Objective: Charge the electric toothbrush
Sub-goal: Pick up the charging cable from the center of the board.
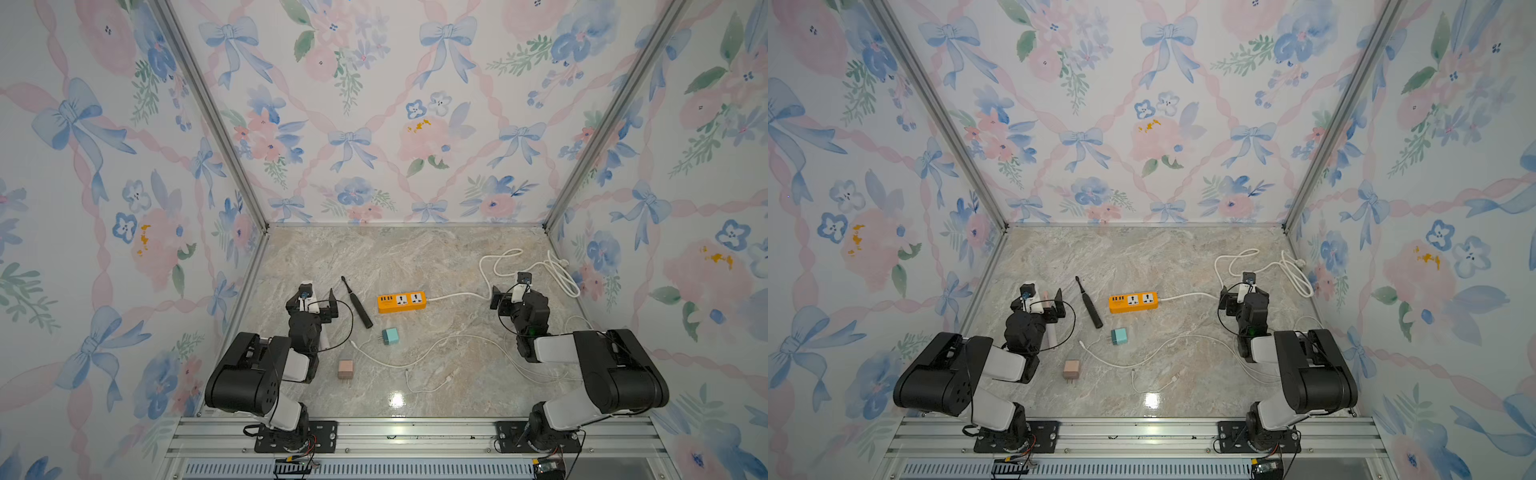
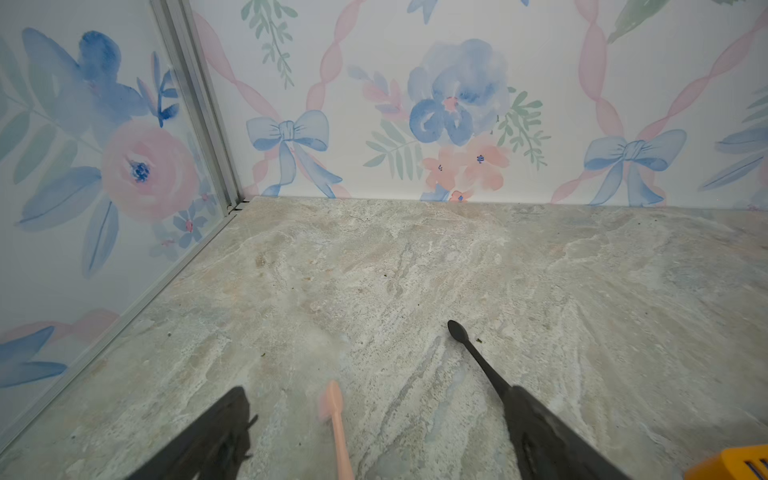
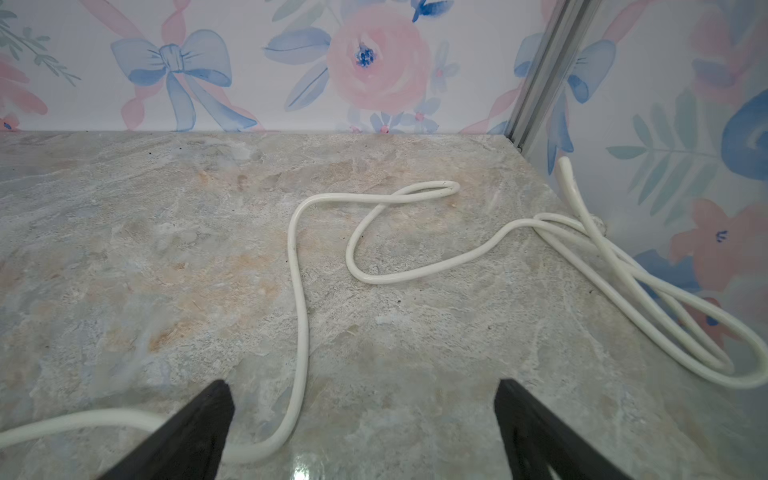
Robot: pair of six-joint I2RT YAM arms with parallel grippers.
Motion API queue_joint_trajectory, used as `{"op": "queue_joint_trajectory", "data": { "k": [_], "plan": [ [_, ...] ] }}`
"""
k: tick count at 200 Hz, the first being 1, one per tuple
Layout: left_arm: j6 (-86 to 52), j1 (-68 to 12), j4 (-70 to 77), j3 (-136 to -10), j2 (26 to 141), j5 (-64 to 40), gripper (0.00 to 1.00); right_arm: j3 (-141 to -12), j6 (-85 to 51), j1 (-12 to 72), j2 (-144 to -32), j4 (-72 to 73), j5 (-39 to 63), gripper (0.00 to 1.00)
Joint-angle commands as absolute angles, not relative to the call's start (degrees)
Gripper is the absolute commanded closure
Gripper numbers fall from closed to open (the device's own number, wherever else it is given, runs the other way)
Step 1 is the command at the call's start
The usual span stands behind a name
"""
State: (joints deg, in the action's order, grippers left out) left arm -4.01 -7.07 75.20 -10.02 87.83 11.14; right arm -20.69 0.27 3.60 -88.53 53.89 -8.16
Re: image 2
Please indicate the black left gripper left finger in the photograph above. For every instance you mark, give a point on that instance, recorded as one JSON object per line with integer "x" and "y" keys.
{"x": 214, "y": 446}

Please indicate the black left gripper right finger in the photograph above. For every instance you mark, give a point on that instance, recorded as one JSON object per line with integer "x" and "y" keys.
{"x": 545, "y": 447}

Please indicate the orange power strip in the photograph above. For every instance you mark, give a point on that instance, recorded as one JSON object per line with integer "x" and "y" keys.
{"x": 740, "y": 463}

